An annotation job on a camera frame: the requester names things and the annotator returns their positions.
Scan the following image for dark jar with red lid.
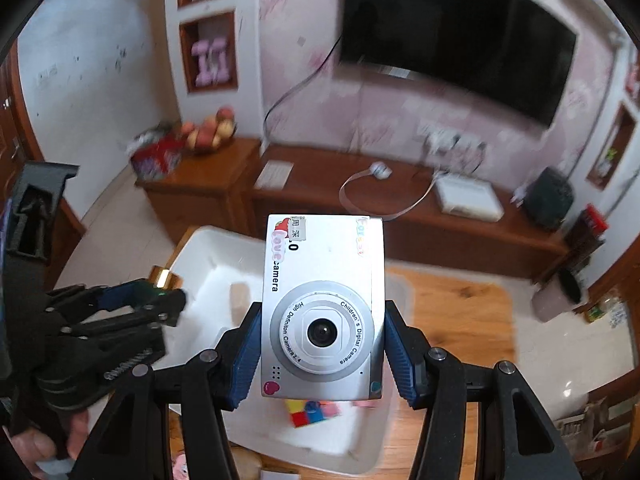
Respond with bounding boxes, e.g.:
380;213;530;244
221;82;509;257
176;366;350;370
565;205;610;271

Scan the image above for wooden side cabinet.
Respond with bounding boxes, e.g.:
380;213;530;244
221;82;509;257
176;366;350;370
136;137;262;246

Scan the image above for white toy digital camera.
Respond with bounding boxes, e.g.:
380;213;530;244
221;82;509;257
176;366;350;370
261;214;387;402

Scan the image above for white paper pad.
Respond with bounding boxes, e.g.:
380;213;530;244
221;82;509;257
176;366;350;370
257;160;293;188

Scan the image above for white wall socket strip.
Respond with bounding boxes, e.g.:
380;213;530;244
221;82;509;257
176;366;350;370
420;122;488;155

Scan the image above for black television cable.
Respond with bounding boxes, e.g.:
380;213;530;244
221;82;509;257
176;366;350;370
263;35;343;143

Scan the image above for colourful puzzle cube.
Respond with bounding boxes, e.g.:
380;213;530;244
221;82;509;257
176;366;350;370
284;399;343;429

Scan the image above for green yellow bottle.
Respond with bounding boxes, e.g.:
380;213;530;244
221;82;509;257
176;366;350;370
587;300;626;326

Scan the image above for grey trash bin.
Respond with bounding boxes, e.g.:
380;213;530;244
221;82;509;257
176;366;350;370
531;267;586;323

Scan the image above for wooden television stand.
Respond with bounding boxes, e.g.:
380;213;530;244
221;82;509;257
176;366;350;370
250;144;571;281

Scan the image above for person's left hand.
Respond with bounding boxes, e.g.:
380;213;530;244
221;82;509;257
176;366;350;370
10;407;91;480

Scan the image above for dark fruit bowl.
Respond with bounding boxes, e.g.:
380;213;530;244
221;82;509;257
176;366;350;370
187;140;233;155

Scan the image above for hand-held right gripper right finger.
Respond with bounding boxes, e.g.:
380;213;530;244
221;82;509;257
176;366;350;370
384;300;583;480

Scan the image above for white flat charger cable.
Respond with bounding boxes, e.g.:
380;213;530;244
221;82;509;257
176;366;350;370
340;170;441;221

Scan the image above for brown wooden door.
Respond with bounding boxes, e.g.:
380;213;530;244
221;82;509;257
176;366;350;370
0;42;46;181

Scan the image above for black flat television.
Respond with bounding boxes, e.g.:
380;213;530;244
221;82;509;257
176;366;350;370
339;0;578;128

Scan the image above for white set-top box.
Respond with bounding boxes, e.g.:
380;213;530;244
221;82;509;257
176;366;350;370
434;172;505;222

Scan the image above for pink dumbbell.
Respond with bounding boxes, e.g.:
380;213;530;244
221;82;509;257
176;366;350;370
192;40;214;86
212;38;235;84

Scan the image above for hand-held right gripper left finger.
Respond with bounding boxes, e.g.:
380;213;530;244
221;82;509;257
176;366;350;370
70;301;263;480

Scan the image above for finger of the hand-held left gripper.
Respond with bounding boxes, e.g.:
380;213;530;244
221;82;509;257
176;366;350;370
47;280;161;326
70;289;187;350

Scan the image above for white plastic storage bin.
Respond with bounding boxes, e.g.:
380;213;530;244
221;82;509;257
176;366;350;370
167;225;416;476

